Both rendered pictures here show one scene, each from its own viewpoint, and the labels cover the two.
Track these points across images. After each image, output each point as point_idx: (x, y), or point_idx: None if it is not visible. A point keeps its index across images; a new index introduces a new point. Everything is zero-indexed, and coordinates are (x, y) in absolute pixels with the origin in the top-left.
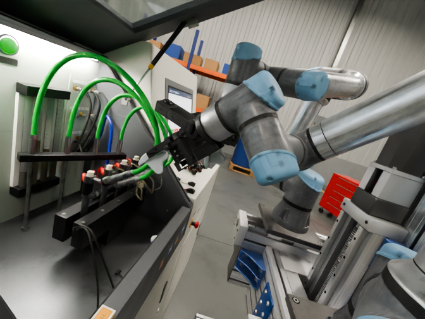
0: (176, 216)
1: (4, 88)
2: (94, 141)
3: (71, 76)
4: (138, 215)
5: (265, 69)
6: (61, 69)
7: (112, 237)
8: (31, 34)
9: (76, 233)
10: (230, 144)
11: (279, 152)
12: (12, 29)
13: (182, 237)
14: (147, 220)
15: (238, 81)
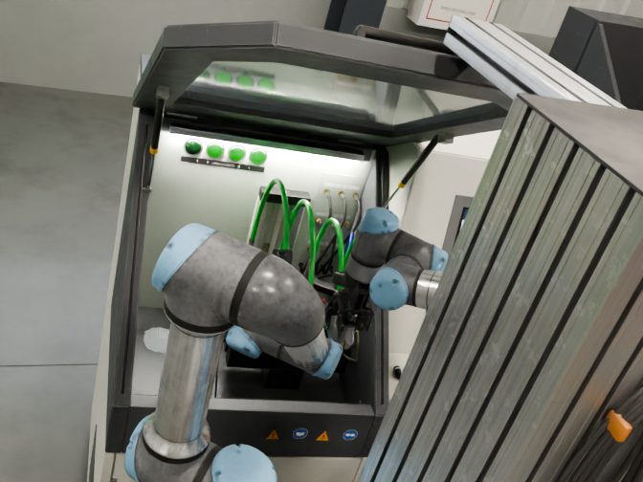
0: (338, 405)
1: (249, 191)
2: (307, 263)
3: (323, 179)
4: (340, 389)
5: (393, 247)
6: (310, 172)
7: (275, 384)
8: (275, 147)
9: (229, 347)
10: (336, 324)
11: (234, 325)
12: (258, 146)
13: (360, 454)
14: (341, 402)
15: (352, 252)
